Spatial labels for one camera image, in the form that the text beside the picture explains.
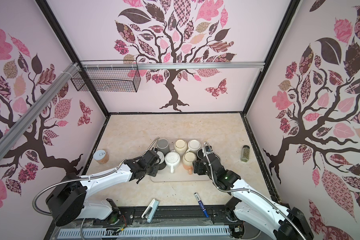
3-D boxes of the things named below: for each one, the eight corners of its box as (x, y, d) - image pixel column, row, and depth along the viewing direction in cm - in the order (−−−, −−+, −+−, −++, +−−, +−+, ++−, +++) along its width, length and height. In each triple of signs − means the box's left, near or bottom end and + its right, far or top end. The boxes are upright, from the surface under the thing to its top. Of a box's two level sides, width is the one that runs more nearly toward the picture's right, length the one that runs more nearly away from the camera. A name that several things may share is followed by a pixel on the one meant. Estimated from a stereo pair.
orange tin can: (95, 164, 94) (90, 160, 89) (100, 154, 99) (95, 149, 94) (107, 164, 94) (103, 160, 89) (111, 154, 99) (107, 149, 94)
